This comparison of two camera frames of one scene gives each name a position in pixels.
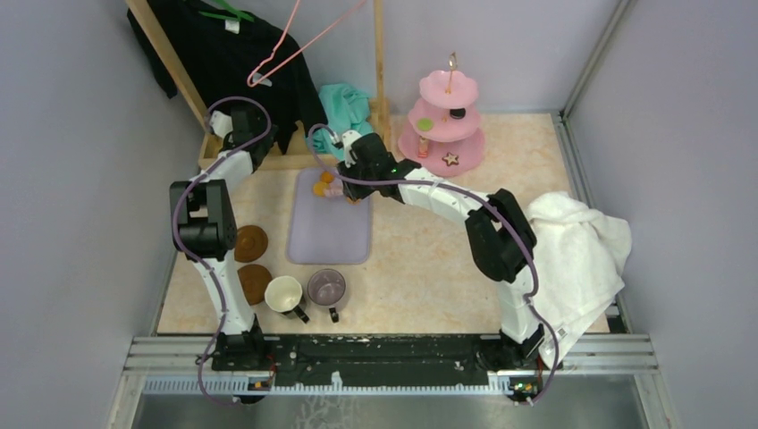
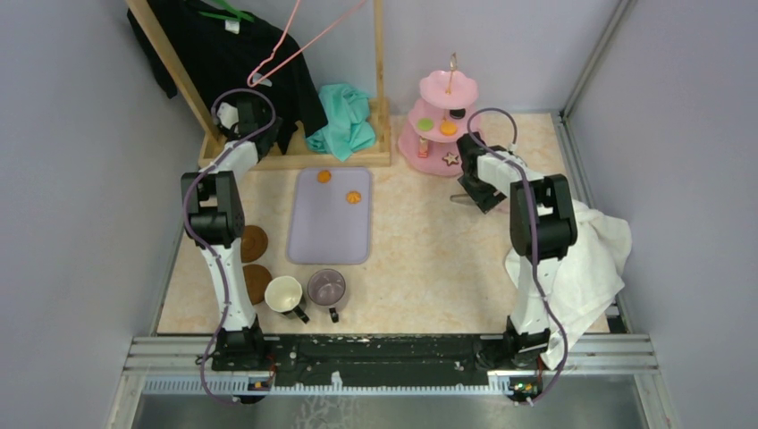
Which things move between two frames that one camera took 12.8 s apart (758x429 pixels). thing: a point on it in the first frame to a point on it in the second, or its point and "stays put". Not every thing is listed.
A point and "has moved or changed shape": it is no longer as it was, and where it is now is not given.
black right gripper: (353, 192) to (484, 201)
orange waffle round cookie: (318, 189) to (448, 128)
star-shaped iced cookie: (450, 159) stays put
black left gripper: (267, 138) stays put
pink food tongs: (335, 189) has moved or changed shape
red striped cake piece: (423, 147) stays put
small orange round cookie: (327, 177) stays put
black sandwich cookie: (458, 113) stays put
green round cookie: (425, 124) stays put
